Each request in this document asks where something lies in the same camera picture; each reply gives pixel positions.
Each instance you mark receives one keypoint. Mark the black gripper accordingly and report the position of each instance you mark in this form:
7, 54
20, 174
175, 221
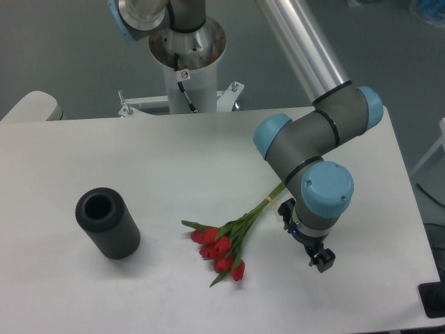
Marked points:
320, 257

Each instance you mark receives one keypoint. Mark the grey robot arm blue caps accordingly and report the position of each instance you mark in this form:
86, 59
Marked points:
294, 149

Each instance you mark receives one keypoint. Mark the red tulip bouquet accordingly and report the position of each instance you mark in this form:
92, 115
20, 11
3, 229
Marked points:
224, 245

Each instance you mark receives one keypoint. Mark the black device at table edge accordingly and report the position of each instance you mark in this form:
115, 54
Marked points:
432, 298

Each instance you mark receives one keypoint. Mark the black ribbed cylindrical vase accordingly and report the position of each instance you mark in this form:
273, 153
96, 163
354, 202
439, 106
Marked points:
103, 215

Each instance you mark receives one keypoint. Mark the white chair back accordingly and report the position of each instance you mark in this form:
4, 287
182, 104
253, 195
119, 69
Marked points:
36, 106

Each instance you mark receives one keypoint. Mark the white frame at right edge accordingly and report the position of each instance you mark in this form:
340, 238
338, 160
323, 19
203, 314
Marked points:
433, 154

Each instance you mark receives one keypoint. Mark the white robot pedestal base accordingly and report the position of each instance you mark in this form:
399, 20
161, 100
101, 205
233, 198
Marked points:
189, 62

